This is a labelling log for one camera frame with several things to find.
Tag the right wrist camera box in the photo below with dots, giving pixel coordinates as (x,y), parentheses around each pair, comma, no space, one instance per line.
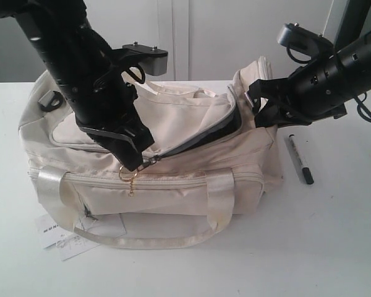
(294,37)

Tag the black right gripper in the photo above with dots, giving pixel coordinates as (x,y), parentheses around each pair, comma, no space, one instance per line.
(310,90)

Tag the black and grey marker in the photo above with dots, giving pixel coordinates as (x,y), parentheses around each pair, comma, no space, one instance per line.
(299,161)

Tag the gold key ring zipper pull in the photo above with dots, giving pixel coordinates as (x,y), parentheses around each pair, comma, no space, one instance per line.
(129,177)

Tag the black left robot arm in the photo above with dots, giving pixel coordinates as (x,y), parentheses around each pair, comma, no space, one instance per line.
(58,26)

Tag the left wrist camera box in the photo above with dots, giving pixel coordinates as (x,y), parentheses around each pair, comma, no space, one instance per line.
(152,60)

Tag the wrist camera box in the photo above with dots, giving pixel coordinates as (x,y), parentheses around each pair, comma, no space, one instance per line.
(152,60)
(294,37)

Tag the cream fabric duffel bag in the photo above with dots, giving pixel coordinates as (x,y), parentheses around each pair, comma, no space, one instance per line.
(215,163)

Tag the white paper hang tag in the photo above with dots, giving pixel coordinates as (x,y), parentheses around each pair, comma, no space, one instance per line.
(69,244)

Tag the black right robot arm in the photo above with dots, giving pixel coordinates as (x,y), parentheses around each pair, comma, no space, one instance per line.
(354,65)

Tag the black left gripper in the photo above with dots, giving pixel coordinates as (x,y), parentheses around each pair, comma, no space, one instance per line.
(103,103)

